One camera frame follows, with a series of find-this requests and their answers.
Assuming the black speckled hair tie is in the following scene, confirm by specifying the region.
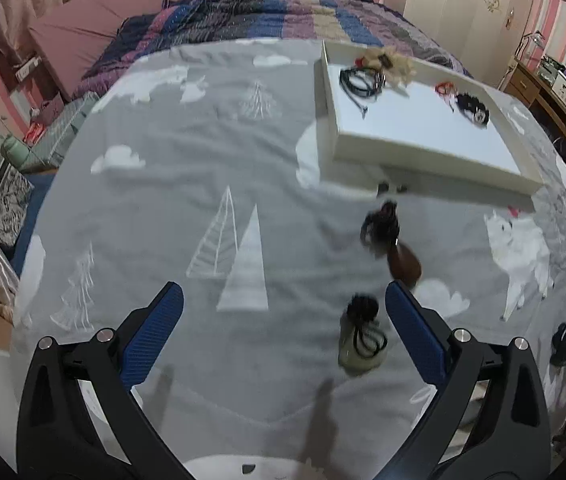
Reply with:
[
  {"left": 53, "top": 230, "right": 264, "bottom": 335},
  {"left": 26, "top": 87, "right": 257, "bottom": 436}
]
[{"left": 360, "top": 199, "right": 402, "bottom": 256}]

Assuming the black beaded bracelet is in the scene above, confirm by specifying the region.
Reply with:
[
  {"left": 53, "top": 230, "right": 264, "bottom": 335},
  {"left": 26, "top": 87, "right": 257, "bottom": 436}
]
[{"left": 454, "top": 91, "right": 491, "bottom": 126}]

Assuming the red string bracelet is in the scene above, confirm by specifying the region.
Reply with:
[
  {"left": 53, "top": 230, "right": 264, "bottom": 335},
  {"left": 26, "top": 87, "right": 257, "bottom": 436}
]
[{"left": 433, "top": 80, "right": 460, "bottom": 111}]

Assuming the black cord bracelet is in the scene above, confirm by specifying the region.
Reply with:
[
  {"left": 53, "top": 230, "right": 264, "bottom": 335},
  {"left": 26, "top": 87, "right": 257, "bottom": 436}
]
[{"left": 338, "top": 65, "right": 387, "bottom": 118}]

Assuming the cream organza scrunchie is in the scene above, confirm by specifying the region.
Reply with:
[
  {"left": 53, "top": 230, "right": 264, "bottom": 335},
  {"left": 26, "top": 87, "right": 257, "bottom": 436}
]
[{"left": 356, "top": 47, "right": 415, "bottom": 88}]

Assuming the black claw hair clip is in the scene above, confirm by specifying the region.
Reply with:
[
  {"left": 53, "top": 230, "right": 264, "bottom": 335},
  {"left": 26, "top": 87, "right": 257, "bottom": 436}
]
[{"left": 550, "top": 323, "right": 566, "bottom": 367}]

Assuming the brown oval hair clip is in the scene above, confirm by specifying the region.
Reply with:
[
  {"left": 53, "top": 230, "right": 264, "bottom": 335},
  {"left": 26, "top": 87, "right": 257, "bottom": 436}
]
[{"left": 387, "top": 240, "right": 422, "bottom": 289}]

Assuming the grey printed bed sheet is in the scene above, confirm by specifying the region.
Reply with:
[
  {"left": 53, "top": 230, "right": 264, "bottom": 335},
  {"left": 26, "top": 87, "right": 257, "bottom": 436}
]
[{"left": 12, "top": 38, "right": 566, "bottom": 479}]

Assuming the white shallow tray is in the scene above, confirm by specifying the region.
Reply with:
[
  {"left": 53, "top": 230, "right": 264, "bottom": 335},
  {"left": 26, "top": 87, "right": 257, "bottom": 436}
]
[{"left": 322, "top": 41, "right": 543, "bottom": 196}]

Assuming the wooden desk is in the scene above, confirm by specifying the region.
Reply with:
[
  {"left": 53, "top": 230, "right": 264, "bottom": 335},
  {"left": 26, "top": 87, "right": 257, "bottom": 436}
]
[{"left": 504, "top": 63, "right": 566, "bottom": 162}]

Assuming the pink headboard cushion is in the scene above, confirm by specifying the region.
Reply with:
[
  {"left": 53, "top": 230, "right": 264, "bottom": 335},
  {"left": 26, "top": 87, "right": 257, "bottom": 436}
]
[{"left": 28, "top": 0, "right": 164, "bottom": 99}]

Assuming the white wardrobe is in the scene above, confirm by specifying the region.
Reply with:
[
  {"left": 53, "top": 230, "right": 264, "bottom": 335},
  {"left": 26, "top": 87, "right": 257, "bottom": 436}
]
[{"left": 404, "top": 0, "right": 532, "bottom": 88}]

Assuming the striped purple blue quilt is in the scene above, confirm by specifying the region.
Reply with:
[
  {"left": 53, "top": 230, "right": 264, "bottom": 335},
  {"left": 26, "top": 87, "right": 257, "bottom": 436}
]
[{"left": 71, "top": 0, "right": 469, "bottom": 99}]

